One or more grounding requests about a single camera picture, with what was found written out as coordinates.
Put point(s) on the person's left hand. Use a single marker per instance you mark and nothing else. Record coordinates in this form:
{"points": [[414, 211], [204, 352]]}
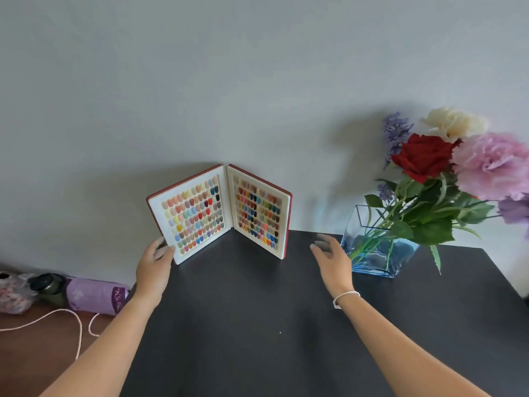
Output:
{"points": [[152, 268]]}

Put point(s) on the person's right hand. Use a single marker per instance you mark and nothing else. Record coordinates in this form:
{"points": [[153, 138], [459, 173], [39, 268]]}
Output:
{"points": [[337, 268]]}

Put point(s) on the person's left thumb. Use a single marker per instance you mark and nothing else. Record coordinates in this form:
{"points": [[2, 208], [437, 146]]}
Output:
{"points": [[166, 252]]}

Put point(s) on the person's right thumb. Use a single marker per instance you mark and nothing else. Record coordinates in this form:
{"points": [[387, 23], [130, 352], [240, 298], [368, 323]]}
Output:
{"points": [[317, 253]]}

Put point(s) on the red nail colour swatch book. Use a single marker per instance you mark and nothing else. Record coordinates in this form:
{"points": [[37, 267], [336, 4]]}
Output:
{"points": [[194, 214]]}

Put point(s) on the person's right forearm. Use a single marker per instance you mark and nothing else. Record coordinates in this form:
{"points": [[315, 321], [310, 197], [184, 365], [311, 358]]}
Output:
{"points": [[396, 351]]}

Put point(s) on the person's left forearm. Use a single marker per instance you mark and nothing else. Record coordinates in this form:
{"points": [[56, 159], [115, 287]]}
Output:
{"points": [[103, 347]]}

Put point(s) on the blue glass vase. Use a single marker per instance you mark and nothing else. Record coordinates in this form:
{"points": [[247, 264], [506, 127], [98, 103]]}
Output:
{"points": [[372, 260]]}

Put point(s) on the purple rolled bag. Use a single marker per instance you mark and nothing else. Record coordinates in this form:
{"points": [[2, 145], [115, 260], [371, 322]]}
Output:
{"points": [[97, 295]]}

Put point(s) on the green stems and leaves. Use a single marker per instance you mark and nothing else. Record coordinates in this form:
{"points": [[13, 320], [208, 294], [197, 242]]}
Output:
{"points": [[430, 221]]}

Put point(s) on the dark green bottle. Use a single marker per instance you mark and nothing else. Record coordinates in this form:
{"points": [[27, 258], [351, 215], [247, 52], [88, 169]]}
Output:
{"points": [[49, 287]]}

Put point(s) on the red artificial rose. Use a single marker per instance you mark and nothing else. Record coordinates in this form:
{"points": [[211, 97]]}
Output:
{"points": [[423, 157]]}

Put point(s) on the purple lavender sprig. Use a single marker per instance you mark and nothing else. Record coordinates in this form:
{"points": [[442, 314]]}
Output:
{"points": [[396, 132]]}

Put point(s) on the floral plastic bag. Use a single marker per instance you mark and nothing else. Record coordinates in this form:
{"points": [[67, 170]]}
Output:
{"points": [[14, 293]]}

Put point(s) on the cream artificial flower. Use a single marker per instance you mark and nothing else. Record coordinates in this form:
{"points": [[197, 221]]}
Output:
{"points": [[452, 123]]}

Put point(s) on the large pink artificial flower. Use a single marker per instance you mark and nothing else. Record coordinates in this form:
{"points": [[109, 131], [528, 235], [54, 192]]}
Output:
{"points": [[491, 167]]}

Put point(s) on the pale purple artificial flower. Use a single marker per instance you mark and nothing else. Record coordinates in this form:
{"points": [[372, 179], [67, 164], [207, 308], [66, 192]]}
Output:
{"points": [[516, 210]]}

